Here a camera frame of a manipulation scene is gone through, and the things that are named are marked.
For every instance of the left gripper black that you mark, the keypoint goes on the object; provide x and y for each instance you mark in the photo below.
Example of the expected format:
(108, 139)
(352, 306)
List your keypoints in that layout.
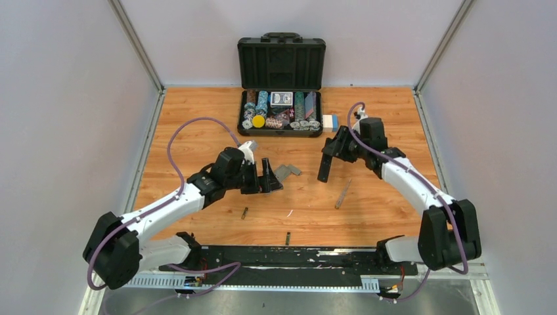
(267, 184)

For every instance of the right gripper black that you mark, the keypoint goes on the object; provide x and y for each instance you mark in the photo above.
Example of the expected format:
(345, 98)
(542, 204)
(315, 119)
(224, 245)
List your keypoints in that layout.
(337, 147)

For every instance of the grey remote control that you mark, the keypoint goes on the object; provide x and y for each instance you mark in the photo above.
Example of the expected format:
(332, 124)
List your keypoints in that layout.
(282, 172)

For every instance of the grey battery cover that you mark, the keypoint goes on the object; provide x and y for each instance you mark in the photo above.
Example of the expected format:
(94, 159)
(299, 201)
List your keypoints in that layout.
(294, 170)

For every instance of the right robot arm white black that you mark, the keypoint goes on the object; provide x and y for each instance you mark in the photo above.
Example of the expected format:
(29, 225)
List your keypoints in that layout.
(449, 232)

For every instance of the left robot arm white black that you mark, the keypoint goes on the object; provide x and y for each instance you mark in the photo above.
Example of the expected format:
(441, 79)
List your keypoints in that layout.
(121, 246)

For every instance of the white blue card box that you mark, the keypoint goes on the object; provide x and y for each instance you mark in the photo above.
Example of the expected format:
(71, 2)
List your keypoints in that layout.
(330, 123)

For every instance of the yellow poker chip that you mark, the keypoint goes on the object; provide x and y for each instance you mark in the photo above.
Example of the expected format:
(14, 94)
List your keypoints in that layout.
(258, 121)

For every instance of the teal poker chip stack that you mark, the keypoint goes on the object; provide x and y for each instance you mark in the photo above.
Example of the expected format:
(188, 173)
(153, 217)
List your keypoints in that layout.
(261, 104)

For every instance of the green poker chip stack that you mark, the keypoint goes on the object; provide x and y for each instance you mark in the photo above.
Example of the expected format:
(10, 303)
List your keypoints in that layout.
(299, 106)

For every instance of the blue playing card deck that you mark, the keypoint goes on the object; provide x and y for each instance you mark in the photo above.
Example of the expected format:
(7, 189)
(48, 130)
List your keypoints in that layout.
(281, 99)

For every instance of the black poker chip case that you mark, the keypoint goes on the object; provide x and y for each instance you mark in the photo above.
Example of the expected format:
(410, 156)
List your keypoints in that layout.
(280, 62)

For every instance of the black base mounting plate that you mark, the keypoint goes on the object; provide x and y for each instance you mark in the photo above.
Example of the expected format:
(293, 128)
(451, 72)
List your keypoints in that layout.
(294, 266)

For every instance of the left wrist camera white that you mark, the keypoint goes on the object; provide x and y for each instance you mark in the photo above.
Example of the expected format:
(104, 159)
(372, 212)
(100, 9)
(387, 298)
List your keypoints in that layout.
(248, 148)

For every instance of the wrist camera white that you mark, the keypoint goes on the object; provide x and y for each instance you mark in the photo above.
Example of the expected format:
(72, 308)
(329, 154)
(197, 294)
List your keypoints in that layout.
(248, 148)
(358, 115)

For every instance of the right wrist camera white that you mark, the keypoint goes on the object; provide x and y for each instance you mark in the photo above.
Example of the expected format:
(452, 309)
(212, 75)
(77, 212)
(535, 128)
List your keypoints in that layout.
(358, 115)

